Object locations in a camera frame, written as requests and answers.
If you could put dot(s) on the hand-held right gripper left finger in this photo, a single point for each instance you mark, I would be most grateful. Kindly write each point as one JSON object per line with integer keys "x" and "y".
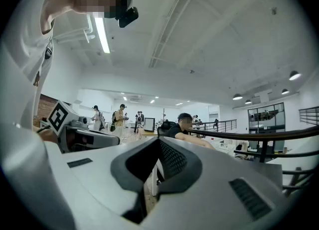
{"x": 99, "y": 174}

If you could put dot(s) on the white plastic laundry basket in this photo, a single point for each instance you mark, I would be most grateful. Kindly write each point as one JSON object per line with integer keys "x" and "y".
{"x": 224, "y": 148}

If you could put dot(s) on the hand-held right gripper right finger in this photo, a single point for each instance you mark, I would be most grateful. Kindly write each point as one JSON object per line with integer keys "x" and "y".
{"x": 204, "y": 199}

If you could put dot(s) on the black head camera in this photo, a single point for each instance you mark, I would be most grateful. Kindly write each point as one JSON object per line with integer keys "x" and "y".
{"x": 127, "y": 17}

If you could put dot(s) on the black curved railing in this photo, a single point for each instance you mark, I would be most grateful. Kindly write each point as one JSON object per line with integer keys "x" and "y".
{"x": 249, "y": 138}

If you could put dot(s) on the black pendant lamp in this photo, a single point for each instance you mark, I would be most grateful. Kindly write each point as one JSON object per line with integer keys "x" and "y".
{"x": 237, "y": 97}
{"x": 294, "y": 76}
{"x": 248, "y": 101}
{"x": 285, "y": 91}

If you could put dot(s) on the black framed glass partition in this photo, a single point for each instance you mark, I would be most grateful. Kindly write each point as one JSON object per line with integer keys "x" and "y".
{"x": 266, "y": 118}

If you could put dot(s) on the fluorescent ceiling light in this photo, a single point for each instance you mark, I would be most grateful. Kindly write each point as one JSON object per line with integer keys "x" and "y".
{"x": 102, "y": 34}

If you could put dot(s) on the person's white shirt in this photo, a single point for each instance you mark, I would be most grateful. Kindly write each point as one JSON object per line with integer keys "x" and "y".
{"x": 17, "y": 79}

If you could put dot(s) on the white display board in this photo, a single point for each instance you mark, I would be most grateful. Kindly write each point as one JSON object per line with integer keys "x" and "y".
{"x": 149, "y": 124}

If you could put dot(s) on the person's left forearm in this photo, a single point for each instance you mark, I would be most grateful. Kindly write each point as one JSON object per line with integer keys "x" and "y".
{"x": 47, "y": 134}

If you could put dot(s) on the white ceiling pipes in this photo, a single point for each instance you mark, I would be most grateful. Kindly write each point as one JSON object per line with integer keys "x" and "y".
{"x": 74, "y": 33}

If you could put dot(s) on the black office chair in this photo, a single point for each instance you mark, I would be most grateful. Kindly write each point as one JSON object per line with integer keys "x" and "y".
{"x": 165, "y": 127}

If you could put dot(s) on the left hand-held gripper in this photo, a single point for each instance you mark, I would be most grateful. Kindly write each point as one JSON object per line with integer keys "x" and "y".
{"x": 61, "y": 119}

